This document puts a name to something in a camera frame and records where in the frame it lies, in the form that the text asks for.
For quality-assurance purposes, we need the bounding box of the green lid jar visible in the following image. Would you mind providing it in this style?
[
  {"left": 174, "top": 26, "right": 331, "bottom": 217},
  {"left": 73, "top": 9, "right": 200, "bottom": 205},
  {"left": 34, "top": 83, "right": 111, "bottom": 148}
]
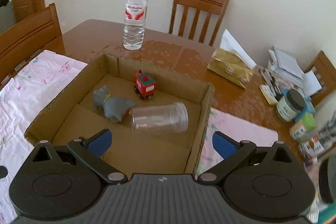
[{"left": 289, "top": 113, "right": 316, "bottom": 140}]

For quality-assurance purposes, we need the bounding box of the gold tissue pack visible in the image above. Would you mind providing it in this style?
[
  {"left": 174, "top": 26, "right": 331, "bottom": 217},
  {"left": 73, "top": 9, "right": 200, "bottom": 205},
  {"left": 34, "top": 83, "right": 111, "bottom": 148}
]
[{"left": 207, "top": 30, "right": 257, "bottom": 89}]

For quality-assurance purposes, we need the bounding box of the glass jar black lid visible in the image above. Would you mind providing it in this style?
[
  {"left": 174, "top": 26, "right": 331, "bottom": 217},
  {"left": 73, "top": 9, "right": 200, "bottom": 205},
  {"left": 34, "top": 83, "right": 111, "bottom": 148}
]
[{"left": 276, "top": 89, "right": 306, "bottom": 122}]

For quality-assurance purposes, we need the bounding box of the grey elephant toy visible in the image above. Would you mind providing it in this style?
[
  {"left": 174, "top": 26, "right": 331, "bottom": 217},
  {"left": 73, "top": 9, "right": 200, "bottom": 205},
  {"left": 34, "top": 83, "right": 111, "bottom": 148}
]
[{"left": 93, "top": 85, "right": 135, "bottom": 123}]

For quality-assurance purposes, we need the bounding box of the pink floral tablecloth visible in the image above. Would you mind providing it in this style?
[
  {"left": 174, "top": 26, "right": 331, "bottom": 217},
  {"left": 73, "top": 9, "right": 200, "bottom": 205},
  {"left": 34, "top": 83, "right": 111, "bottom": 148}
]
[{"left": 0, "top": 50, "right": 86, "bottom": 223}]

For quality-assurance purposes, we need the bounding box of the pens bundle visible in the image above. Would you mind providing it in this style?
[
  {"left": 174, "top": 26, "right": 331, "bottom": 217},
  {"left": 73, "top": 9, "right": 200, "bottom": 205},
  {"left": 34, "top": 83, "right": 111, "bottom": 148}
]
[{"left": 259, "top": 69, "right": 282, "bottom": 106}]

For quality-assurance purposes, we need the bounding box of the wooden chair far left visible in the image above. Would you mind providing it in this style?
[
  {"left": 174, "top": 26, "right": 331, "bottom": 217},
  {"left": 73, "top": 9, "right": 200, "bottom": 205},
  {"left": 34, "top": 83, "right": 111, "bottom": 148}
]
[{"left": 0, "top": 3, "right": 62, "bottom": 81}]

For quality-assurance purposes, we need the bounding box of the wooden chair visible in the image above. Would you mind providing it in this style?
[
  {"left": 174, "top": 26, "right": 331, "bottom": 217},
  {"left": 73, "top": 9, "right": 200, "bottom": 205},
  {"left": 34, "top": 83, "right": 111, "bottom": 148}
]
[
  {"left": 169, "top": 0, "right": 230, "bottom": 47},
  {"left": 304, "top": 51, "right": 336, "bottom": 108},
  {"left": 0, "top": 3, "right": 62, "bottom": 81}
]

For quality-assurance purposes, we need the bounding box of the wooden chair far right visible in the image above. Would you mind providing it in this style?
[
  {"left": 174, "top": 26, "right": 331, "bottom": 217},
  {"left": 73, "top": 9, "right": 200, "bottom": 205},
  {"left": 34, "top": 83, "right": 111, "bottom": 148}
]
[{"left": 304, "top": 51, "right": 336, "bottom": 108}]

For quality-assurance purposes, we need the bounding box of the open cardboard box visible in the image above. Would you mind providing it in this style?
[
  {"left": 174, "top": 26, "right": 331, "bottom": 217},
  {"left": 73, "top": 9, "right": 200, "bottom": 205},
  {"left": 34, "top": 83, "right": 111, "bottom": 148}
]
[{"left": 25, "top": 54, "right": 215, "bottom": 176}]

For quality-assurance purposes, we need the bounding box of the stack of papers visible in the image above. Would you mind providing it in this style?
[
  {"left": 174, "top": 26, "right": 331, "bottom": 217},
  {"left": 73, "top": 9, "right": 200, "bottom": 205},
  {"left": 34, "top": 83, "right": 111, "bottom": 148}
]
[{"left": 268, "top": 48, "right": 322, "bottom": 97}]

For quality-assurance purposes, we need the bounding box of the clear plastic jar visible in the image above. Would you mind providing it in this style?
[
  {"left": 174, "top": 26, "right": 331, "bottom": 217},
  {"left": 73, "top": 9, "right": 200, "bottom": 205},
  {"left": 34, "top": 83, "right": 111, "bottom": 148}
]
[{"left": 131, "top": 102, "right": 189, "bottom": 134}]

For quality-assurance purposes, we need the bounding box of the clear water bottle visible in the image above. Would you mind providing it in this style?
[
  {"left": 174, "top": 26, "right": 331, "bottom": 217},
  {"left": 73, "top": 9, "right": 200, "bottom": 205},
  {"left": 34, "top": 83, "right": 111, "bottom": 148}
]
[{"left": 123, "top": 0, "right": 148, "bottom": 51}]

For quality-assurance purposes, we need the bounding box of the wooden chair far middle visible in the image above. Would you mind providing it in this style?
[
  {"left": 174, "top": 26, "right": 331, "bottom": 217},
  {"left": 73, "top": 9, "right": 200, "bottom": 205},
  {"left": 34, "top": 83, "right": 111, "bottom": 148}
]
[{"left": 169, "top": 0, "right": 230, "bottom": 47}]

